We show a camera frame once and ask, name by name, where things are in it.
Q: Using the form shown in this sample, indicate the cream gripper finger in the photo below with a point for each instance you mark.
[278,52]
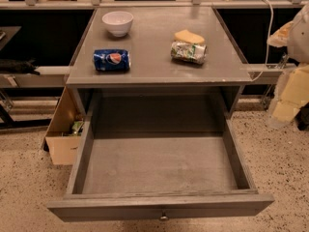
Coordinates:
[293,98]

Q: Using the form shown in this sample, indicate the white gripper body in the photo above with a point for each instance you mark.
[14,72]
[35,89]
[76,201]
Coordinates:
[299,38]

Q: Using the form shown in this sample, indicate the blue pepsi can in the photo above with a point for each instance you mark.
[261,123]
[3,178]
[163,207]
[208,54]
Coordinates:
[108,60]

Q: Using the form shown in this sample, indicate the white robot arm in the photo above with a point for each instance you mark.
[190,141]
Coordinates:
[295,36]

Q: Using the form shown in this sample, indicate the metal drawer knob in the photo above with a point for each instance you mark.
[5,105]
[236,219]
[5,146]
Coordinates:
[164,217]

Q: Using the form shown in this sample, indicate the open grey top drawer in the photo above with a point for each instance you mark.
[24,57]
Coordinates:
[141,156]

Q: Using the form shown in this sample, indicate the yellow sponge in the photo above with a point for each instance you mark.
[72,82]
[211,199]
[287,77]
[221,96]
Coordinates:
[188,37]

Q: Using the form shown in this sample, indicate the grey cabinet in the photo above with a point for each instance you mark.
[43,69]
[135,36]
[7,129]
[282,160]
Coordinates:
[149,42]

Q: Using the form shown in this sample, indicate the white bowl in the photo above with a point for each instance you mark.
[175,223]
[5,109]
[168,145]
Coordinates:
[117,23]

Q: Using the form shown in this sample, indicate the green item in box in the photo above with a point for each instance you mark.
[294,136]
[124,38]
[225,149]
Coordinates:
[77,126]

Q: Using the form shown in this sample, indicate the cardboard box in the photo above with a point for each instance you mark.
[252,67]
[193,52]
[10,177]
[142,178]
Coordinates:
[61,144]

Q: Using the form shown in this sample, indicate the black cloth on shelf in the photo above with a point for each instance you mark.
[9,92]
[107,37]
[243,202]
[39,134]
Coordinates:
[17,66]

